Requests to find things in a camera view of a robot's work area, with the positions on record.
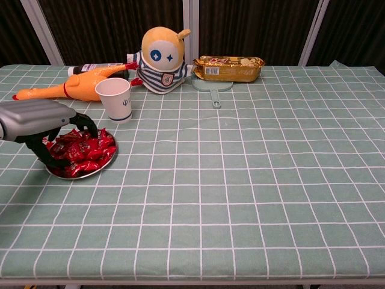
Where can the left black grey robot hand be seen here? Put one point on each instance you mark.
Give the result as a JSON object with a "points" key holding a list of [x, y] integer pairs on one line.
{"points": [[33, 117]]}

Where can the round metal plate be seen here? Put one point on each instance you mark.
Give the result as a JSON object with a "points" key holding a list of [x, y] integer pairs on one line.
{"points": [[96, 172]]}

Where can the light green hand mirror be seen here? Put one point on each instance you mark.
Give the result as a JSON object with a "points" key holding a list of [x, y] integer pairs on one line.
{"points": [[216, 99]]}

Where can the red wrapped candy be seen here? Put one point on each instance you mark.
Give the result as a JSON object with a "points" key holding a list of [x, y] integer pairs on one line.
{"points": [[109, 151], [70, 136], [104, 137], [73, 171]]}

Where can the orange rubber chicken toy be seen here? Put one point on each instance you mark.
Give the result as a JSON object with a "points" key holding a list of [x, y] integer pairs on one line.
{"points": [[81, 87]]}

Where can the dark bottle white cap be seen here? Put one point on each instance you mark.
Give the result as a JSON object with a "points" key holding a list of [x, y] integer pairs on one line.
{"points": [[79, 68]]}

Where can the white paper cup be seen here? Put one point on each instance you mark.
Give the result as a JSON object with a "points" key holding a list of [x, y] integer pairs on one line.
{"points": [[118, 103]]}

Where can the yellow plush doll striped shirt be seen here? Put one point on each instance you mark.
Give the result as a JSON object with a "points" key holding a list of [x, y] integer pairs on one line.
{"points": [[162, 45]]}

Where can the gold biscuit package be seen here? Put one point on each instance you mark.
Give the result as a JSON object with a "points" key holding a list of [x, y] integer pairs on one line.
{"points": [[228, 73]]}

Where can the green checked tablecloth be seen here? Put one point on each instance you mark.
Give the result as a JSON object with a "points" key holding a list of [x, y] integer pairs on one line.
{"points": [[240, 180]]}

